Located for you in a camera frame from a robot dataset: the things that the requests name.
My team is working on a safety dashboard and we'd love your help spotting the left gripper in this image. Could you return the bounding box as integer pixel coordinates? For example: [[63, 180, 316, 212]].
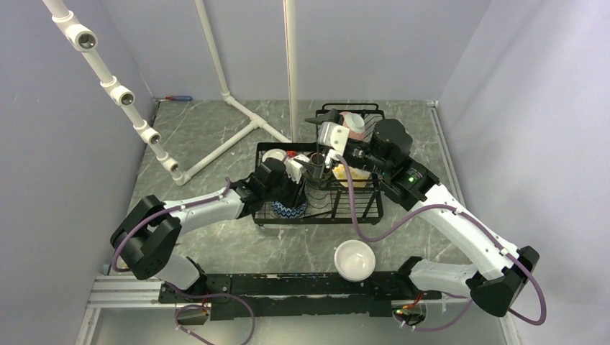
[[263, 167, 307, 209]]

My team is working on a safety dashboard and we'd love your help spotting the orange geometric patterned bowl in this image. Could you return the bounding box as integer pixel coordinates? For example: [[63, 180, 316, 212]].
[[270, 201, 308, 219]]

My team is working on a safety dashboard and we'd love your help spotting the brown glazed bowl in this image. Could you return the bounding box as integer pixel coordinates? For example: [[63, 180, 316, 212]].
[[304, 152, 334, 188]]

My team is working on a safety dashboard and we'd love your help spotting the red patterned bowl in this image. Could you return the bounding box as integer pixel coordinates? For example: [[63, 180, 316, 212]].
[[340, 111, 366, 141]]

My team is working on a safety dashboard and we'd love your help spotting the teal white bowl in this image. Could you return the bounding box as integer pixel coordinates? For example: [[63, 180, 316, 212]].
[[261, 148, 288, 162]]

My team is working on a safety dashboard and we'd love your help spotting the blue yellow patterned bowl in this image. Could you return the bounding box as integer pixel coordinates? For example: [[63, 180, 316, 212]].
[[332, 164, 371, 188]]

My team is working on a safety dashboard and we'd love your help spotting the shallow white bowl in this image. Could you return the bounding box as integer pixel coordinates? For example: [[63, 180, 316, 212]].
[[334, 239, 376, 282]]

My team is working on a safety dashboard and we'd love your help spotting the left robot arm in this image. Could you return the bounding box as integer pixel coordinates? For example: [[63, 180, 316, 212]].
[[110, 156, 308, 302]]

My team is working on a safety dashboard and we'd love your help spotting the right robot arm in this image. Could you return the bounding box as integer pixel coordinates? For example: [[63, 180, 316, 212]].
[[309, 109, 547, 326]]

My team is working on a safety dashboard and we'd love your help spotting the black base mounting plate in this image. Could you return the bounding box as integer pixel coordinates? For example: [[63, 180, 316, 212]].
[[158, 271, 442, 321]]

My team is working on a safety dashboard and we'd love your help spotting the red blue screwdriver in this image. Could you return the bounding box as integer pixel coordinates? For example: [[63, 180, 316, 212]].
[[165, 96, 193, 102]]

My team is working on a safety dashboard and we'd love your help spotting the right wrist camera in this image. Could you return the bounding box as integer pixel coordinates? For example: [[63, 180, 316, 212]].
[[317, 121, 350, 155]]

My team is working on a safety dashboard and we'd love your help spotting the black wire dish rack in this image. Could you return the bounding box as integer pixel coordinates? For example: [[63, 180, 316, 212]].
[[252, 103, 385, 226]]

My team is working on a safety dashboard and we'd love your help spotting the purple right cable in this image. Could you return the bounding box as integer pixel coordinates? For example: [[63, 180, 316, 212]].
[[335, 155, 547, 334]]

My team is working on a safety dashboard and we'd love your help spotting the aluminium rail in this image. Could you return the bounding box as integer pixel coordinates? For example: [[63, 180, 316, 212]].
[[86, 273, 507, 308]]

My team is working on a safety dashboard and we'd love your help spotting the white PVC pipe frame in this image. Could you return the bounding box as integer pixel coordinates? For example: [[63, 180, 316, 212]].
[[42, 0, 300, 185]]

